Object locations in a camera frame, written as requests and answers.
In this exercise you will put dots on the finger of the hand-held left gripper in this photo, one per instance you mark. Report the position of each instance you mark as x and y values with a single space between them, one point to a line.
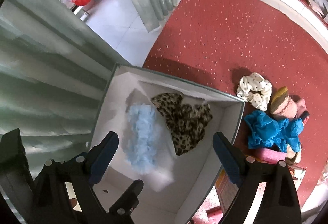
129 195

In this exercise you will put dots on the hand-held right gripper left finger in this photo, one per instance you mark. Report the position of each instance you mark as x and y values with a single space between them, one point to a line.
102 160

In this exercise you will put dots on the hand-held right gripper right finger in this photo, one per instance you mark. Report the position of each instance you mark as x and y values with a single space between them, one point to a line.
228 160

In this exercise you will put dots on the blue crinkled scrunchie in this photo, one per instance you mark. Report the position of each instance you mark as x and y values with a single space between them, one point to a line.
294 133
261 128

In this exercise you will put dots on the white cardboard box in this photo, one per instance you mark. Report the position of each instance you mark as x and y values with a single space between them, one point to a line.
120 101

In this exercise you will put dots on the pink knitted sock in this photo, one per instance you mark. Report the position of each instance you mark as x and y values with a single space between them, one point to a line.
284 106

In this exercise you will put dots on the pink sponge block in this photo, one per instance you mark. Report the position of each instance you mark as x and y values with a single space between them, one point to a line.
271 155

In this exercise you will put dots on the light blue fluffy scrunchie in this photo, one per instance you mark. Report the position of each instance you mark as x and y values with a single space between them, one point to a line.
142 137

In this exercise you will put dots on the leopard print scrunchie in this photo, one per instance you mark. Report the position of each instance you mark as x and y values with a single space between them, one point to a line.
184 124

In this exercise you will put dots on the beige cloth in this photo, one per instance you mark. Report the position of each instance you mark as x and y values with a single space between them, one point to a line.
293 156

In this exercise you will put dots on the white polka dot scrunchie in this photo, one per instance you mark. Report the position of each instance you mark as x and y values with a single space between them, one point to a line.
252 89

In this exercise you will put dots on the red speckled mat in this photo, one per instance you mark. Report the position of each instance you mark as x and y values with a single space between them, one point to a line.
225 34

